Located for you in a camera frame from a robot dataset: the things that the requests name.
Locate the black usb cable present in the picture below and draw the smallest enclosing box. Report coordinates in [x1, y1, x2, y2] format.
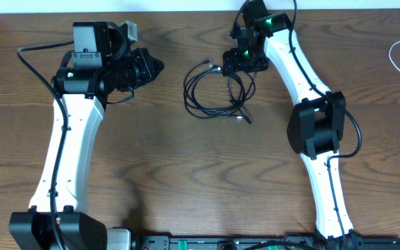
[183, 58, 257, 125]

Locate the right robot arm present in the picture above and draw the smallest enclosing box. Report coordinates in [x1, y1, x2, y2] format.
[223, 1, 356, 249]

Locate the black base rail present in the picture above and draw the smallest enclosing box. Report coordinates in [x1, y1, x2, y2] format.
[106, 227, 400, 250]

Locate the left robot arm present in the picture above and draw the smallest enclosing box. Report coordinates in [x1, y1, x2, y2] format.
[9, 21, 164, 249]

